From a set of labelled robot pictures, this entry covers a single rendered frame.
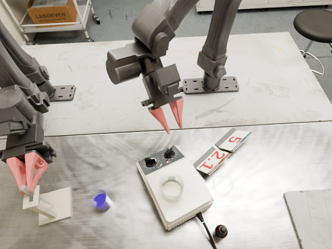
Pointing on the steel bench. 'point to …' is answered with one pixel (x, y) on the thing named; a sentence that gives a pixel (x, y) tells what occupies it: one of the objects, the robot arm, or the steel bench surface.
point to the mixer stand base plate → (311, 217)
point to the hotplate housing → (159, 207)
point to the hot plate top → (192, 181)
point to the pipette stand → (56, 196)
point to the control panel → (160, 160)
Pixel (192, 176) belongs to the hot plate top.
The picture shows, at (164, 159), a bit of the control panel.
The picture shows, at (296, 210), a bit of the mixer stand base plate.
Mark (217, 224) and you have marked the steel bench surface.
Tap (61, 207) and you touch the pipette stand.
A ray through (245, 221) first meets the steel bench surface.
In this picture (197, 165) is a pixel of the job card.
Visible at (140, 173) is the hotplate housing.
